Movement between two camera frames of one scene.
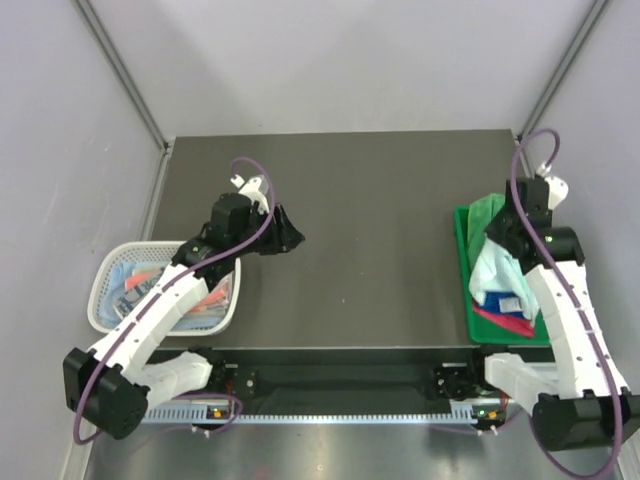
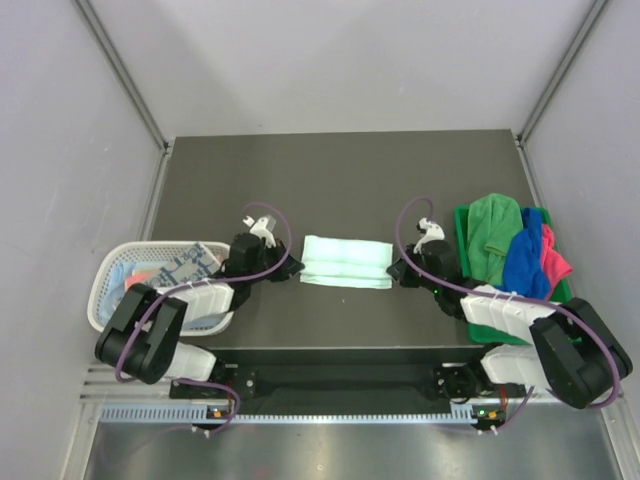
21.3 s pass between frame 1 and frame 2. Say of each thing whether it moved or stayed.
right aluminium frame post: stayed
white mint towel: moved
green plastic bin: stayed
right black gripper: moved
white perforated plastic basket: stayed
